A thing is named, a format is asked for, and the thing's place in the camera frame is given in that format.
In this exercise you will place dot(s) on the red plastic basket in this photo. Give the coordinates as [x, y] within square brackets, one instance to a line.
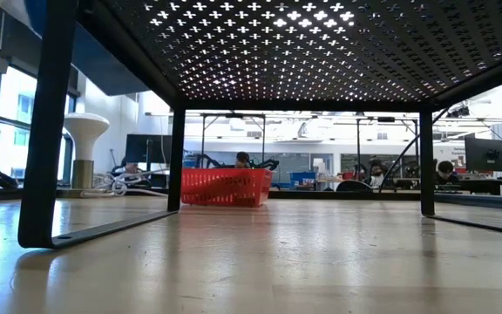
[225, 187]

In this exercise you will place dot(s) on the background black robot arm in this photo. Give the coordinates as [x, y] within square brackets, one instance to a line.
[266, 164]
[207, 160]

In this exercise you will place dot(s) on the person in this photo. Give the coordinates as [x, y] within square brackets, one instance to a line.
[377, 174]
[445, 172]
[242, 160]

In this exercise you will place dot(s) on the blue storage bin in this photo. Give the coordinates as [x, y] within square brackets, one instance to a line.
[303, 178]

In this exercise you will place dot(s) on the red storage bin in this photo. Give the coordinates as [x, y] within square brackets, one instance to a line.
[349, 175]

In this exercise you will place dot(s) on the black computer monitor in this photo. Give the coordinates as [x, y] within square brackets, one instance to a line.
[146, 148]
[486, 152]

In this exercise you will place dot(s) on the black chair back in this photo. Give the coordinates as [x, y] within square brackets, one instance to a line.
[353, 186]

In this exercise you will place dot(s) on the white mushroom table lamp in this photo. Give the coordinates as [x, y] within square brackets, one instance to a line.
[86, 131]

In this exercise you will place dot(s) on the black perforated metal shelf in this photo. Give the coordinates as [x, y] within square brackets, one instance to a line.
[46, 131]

